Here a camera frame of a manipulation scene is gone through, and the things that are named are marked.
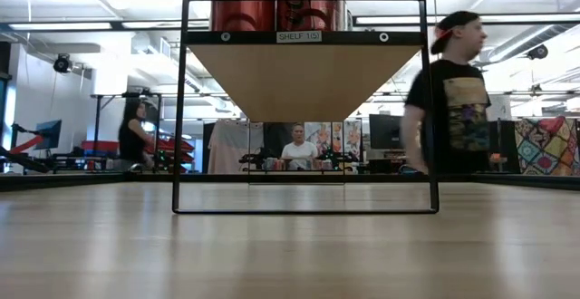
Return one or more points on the black ceiling fixture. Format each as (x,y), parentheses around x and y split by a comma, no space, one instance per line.
(62,63)
(538,52)

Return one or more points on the blue lit monitor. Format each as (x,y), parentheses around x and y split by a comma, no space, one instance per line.
(49,133)

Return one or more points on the black partition panel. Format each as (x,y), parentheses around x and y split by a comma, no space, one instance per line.
(507,145)

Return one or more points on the beige hanging cloth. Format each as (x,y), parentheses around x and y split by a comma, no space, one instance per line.
(231,145)

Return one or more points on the white box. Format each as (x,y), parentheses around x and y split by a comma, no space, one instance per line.
(503,108)

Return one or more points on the wooden shelf with black frame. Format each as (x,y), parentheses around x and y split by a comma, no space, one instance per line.
(299,81)

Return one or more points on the black background robot arm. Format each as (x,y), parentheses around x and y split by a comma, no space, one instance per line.
(335,157)
(256,158)

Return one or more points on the person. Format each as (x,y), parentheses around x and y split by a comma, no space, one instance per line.
(299,149)
(453,108)
(131,140)

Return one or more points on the floral print panel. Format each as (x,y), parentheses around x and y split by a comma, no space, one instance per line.
(351,136)

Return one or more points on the red storage bins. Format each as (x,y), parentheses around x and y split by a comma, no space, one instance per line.
(102,147)

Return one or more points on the black monitor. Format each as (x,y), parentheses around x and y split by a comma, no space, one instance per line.
(385,131)

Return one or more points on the red Coke Zero can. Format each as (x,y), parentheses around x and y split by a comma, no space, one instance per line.
(242,4)

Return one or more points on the red Coca-Cola Star Wars can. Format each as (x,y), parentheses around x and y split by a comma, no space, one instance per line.
(308,4)

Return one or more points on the red slanted bar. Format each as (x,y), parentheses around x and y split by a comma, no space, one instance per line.
(27,145)

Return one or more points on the black aluminium table frame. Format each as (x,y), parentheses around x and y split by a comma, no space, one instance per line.
(68,180)

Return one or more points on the colourful patchwork quilt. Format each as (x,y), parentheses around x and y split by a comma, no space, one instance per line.
(548,147)

